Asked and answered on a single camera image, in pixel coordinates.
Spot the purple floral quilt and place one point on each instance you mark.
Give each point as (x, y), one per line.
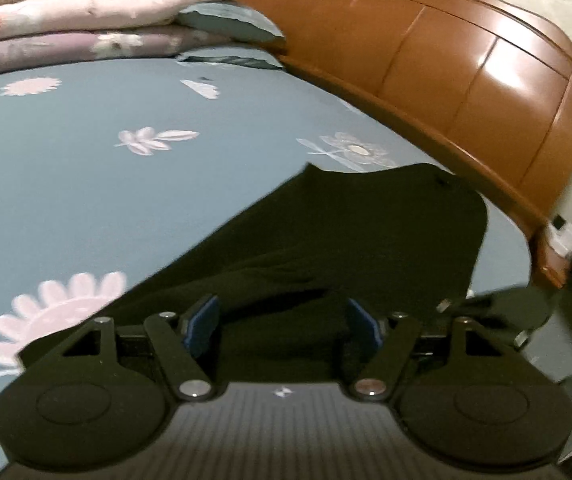
(66, 47)

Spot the pink floral quilt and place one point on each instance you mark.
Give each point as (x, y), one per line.
(91, 7)

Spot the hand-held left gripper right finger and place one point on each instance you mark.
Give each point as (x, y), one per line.
(366, 325)

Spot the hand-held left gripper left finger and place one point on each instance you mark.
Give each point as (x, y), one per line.
(206, 317)

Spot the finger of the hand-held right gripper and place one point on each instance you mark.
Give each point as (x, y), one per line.
(461, 306)

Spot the wooden nightstand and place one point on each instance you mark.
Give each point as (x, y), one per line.
(553, 267)

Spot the white plastic box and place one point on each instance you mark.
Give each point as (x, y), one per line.
(562, 234)

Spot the wooden headboard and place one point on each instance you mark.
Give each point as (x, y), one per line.
(441, 75)

